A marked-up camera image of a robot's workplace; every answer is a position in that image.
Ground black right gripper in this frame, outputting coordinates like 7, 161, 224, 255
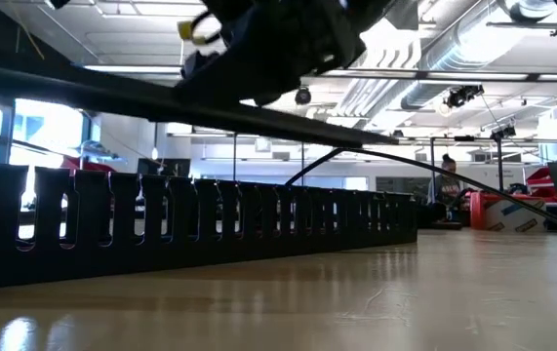
176, 0, 392, 107

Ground black duct cover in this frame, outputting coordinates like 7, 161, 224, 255
0, 58, 400, 148

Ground black slotted cable duct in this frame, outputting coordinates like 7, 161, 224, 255
0, 162, 418, 293

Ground ceiling light bar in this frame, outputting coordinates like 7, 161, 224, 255
82, 62, 184, 75

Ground black ceiling spotlight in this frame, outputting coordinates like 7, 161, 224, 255
294, 85, 313, 107

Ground black background monitor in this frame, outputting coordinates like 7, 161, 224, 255
135, 157, 192, 179

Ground red storage bins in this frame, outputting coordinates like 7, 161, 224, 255
60, 154, 128, 173

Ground person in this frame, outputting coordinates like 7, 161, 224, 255
426, 152, 472, 223

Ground grey black work glove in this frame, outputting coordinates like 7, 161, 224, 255
417, 200, 464, 231

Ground black background stand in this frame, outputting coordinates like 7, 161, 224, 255
428, 124, 518, 192

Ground orange tape dispenser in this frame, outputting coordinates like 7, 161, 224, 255
468, 190, 552, 234

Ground red background bin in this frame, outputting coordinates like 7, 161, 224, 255
525, 167, 552, 190

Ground yellow cable tag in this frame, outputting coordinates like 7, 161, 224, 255
176, 19, 197, 44

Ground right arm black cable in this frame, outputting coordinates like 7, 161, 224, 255
284, 145, 557, 240

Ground silver ceiling ventilation duct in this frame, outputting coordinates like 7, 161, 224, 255
399, 0, 557, 112

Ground black ceiling camera rig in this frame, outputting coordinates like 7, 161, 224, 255
442, 83, 486, 109

